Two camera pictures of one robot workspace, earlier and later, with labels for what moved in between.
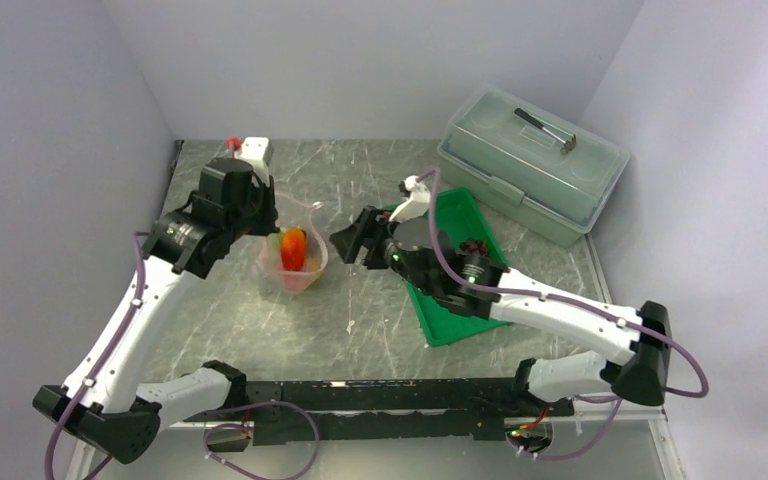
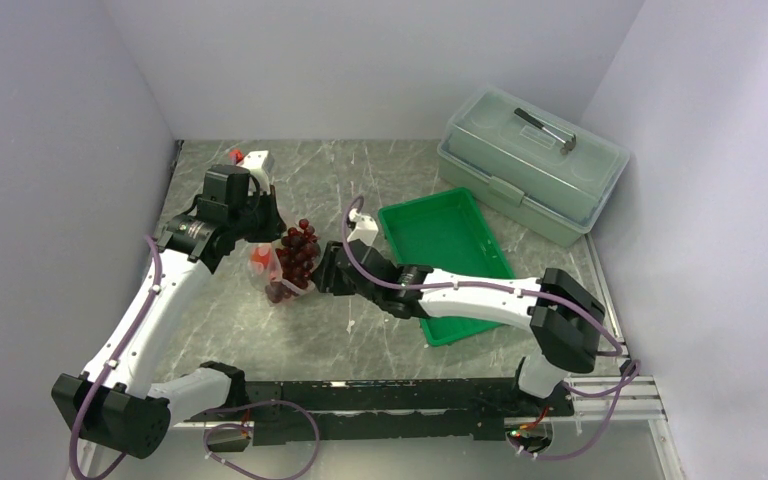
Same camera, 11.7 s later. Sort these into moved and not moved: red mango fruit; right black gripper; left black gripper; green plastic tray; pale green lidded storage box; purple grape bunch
Moved: red mango fruit; right black gripper; purple grape bunch
Not moved: green plastic tray; left black gripper; pale green lidded storage box
